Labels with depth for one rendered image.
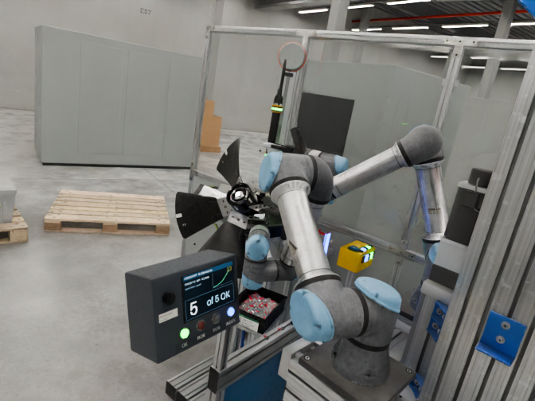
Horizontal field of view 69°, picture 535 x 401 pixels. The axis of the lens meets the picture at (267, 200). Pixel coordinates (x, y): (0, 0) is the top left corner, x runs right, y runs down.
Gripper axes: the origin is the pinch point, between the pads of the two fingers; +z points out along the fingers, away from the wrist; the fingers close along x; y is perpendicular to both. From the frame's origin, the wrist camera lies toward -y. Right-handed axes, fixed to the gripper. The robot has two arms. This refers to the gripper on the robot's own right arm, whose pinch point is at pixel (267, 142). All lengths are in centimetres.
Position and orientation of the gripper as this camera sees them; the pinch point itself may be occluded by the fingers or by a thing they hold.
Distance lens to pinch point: 165.3
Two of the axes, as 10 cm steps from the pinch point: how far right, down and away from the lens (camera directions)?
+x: 4.9, -1.6, 8.6
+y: -1.7, 9.5, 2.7
